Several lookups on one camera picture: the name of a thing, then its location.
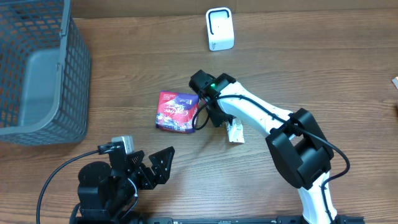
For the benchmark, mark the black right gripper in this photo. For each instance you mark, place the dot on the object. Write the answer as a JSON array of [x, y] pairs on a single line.
[[218, 121]]

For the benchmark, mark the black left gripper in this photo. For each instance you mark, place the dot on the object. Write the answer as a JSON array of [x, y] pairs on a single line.
[[162, 173]]

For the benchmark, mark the white conditioner tube gold cap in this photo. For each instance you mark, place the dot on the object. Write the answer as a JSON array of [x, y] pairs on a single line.
[[235, 131]]

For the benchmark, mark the red purple pad pack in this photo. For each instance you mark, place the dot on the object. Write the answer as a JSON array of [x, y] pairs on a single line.
[[175, 111]]

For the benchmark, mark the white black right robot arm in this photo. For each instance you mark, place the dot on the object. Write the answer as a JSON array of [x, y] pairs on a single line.
[[298, 147]]

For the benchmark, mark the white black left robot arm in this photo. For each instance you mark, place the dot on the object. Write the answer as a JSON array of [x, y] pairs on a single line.
[[108, 192]]

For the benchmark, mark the white barcode scanner stand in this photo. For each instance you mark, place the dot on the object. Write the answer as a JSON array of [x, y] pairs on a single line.
[[219, 24]]

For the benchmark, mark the grey plastic mesh basket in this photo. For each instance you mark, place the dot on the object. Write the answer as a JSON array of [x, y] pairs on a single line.
[[45, 74]]

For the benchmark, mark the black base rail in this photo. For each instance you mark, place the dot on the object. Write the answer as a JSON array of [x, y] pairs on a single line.
[[164, 220]]

